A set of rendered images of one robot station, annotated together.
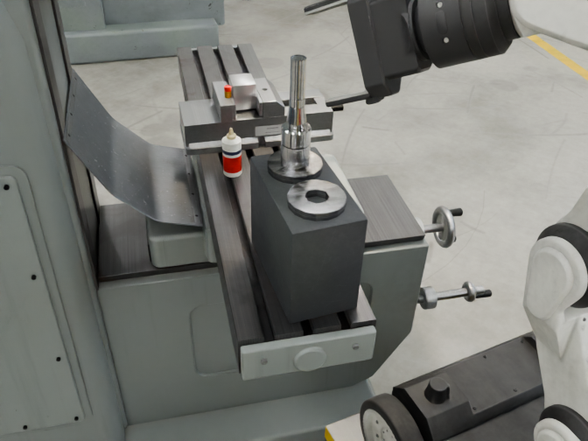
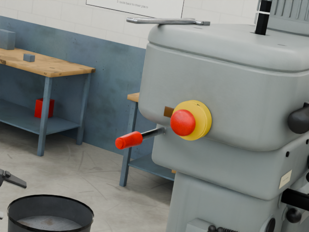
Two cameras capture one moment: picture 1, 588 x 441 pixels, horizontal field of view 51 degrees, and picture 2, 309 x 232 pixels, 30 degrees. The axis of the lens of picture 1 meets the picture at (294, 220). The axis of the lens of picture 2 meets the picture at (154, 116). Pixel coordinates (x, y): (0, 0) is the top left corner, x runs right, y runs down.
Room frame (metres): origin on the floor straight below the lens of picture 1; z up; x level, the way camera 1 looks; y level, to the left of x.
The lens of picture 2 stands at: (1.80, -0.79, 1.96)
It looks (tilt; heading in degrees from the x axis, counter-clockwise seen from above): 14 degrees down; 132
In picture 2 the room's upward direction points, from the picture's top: 9 degrees clockwise
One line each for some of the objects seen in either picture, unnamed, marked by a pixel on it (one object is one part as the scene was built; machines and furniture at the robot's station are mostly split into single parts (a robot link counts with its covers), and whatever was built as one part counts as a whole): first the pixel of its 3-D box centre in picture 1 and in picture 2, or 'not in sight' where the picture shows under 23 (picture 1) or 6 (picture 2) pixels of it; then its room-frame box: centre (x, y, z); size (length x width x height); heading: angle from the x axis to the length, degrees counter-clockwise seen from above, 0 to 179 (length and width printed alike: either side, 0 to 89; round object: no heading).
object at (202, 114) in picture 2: not in sight; (191, 120); (1.26, -0.12, 1.76); 0.06 x 0.02 x 0.06; 14
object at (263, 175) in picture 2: not in sight; (246, 140); (1.20, 0.15, 1.68); 0.34 x 0.24 x 0.10; 104
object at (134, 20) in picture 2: not in sight; (169, 20); (1.15, -0.07, 1.89); 0.24 x 0.04 x 0.01; 105
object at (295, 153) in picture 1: (295, 146); not in sight; (0.85, 0.00, 1.16); 0.05 x 0.05 x 0.06
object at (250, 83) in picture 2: not in sight; (254, 76); (1.20, 0.12, 1.81); 0.47 x 0.26 x 0.16; 104
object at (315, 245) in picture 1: (303, 228); not in sight; (0.80, -0.02, 1.03); 0.22 x 0.12 x 0.20; 20
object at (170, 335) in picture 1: (261, 304); not in sight; (1.21, 0.08, 0.43); 0.80 x 0.30 x 0.60; 104
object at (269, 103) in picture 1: (266, 96); not in sight; (1.30, 0.07, 1.02); 0.12 x 0.06 x 0.04; 16
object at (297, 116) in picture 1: (297, 93); not in sight; (0.85, 0.00, 1.25); 0.03 x 0.03 x 0.11
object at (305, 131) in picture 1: (296, 129); not in sight; (0.85, 0.00, 1.19); 0.05 x 0.05 x 0.01
